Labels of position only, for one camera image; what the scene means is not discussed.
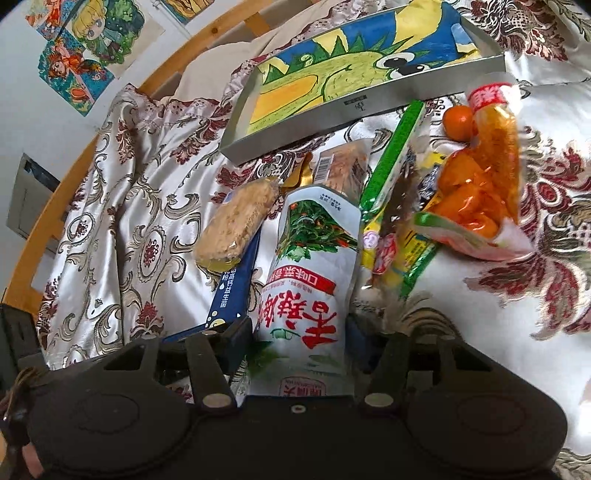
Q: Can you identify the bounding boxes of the blue snack box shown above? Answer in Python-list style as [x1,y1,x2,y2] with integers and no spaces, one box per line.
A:
[163,230,262,343]

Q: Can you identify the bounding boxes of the white red spicy snack bag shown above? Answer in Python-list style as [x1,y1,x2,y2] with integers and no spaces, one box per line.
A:
[246,185,361,397]

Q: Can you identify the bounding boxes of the yellow green snack bag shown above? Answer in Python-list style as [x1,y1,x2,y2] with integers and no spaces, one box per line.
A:
[353,150,442,308]

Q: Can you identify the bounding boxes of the oat bar clear wrapper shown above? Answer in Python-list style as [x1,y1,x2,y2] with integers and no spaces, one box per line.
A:
[193,177,280,273]

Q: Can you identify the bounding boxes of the orange jelly snack bag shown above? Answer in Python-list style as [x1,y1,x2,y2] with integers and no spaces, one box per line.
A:
[413,78,533,261]

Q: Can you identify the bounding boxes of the crispy rice cake pack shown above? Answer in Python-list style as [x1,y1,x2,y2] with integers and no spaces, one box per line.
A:
[312,138,373,205]

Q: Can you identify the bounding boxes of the green white stick pack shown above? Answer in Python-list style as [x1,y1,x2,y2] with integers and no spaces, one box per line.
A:
[360,100,425,224]

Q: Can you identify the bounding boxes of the orange tangerine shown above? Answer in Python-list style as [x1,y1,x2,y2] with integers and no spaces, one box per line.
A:
[443,105,474,142]

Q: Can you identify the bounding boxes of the grey tray with drawing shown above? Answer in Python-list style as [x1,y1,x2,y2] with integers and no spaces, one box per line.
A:
[219,1,505,165]

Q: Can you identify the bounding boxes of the gold foil snack bag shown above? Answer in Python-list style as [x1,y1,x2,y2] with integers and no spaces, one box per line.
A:
[281,153,312,189]

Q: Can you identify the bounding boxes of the floral satin bedspread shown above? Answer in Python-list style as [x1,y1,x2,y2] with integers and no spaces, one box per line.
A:
[37,1,590,479]

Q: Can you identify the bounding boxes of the beige pillow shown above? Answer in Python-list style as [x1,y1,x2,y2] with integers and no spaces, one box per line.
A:
[172,1,335,101]

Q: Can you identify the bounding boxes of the anime girl drawing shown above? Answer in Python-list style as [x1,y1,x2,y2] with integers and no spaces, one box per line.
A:
[38,36,114,116]

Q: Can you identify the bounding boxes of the blond child drawing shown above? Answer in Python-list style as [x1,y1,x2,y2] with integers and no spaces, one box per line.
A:
[67,0,163,78]

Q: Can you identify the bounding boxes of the grey wall panel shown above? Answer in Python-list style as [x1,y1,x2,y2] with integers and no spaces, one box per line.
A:
[7,153,60,239]

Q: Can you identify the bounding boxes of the wooden bed frame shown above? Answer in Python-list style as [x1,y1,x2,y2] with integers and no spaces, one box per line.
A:
[1,1,310,315]

